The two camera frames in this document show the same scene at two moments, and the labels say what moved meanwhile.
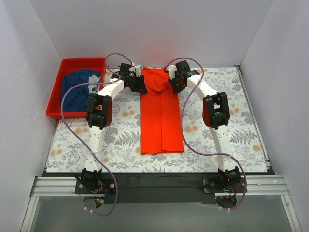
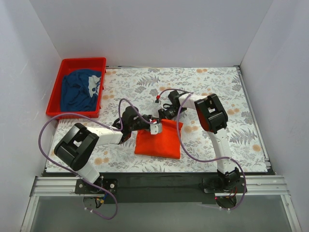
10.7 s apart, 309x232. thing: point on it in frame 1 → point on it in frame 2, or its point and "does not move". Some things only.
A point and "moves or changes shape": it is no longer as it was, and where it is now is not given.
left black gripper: x=139 y=84 → x=147 y=119
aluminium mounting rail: x=254 y=186 does not move
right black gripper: x=175 y=85 → x=163 y=113
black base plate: x=154 y=188 does not move
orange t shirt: x=161 y=129 moves or changes shape
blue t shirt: x=75 y=99 does not move
